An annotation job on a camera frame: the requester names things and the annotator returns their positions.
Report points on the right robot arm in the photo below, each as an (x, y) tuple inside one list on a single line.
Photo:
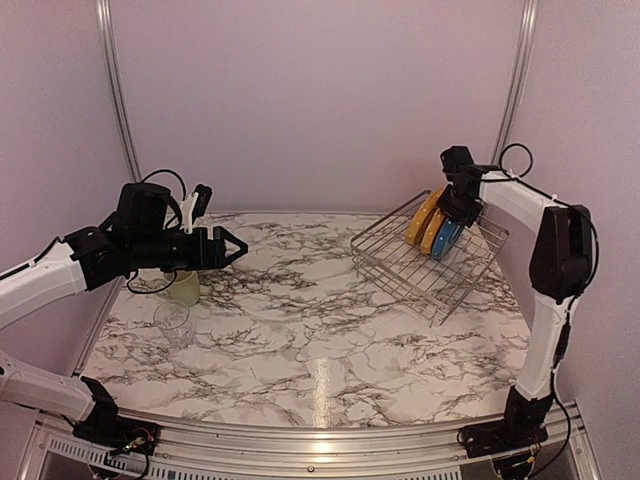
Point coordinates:
[(560, 269)]

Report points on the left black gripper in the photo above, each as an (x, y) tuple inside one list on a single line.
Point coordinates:
[(215, 260)]

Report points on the clear drinking glass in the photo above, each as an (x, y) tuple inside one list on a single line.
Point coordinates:
[(173, 320)]

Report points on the wire dish rack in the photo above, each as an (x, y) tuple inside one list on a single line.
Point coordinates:
[(433, 288)]

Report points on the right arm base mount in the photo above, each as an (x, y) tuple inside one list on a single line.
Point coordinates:
[(495, 437)]

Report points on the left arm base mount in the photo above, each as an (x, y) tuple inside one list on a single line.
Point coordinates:
[(121, 435)]

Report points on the yellow plate rear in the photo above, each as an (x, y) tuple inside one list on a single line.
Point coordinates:
[(419, 222)]

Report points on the yellow plate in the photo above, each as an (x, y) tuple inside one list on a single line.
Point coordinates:
[(419, 222), (433, 227)]

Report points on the yellow plate middle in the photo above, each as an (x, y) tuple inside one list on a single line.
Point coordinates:
[(433, 227)]

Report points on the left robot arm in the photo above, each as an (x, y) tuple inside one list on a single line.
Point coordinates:
[(149, 229)]

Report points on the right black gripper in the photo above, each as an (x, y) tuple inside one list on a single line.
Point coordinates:
[(466, 219)]

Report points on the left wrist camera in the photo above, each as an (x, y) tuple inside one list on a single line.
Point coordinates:
[(194, 206)]

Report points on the blue polka dot plate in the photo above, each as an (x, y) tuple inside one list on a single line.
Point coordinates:
[(447, 236)]

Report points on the pale green mug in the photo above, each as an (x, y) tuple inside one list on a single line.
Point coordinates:
[(183, 286)]

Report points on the front aluminium rail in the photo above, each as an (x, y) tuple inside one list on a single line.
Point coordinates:
[(190, 449)]

